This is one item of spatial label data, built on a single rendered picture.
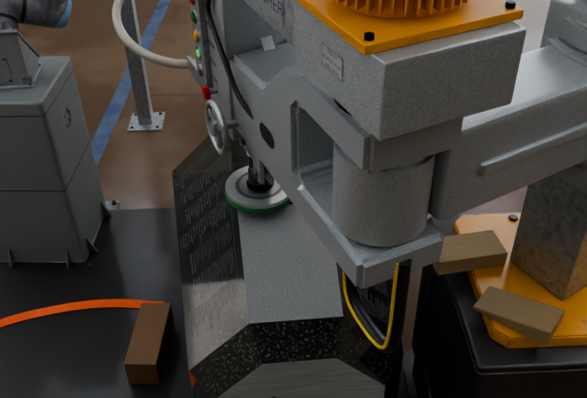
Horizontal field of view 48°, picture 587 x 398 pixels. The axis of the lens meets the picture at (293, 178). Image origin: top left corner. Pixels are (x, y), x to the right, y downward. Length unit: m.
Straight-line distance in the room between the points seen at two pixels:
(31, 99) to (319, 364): 1.57
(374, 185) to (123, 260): 2.09
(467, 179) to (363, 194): 0.22
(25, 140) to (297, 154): 1.61
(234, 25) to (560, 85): 0.75
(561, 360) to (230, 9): 1.19
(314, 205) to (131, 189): 2.25
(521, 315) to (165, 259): 1.77
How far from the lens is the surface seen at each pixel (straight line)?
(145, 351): 2.60
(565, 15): 1.57
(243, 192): 2.02
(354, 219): 1.25
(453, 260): 1.89
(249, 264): 1.86
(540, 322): 1.80
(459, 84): 1.03
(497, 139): 1.31
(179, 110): 4.18
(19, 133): 2.82
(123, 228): 3.31
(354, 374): 1.78
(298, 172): 1.45
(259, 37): 1.68
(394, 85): 0.96
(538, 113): 1.36
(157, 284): 2.99
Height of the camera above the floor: 2.11
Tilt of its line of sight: 37 degrees down
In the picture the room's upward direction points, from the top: 1 degrees counter-clockwise
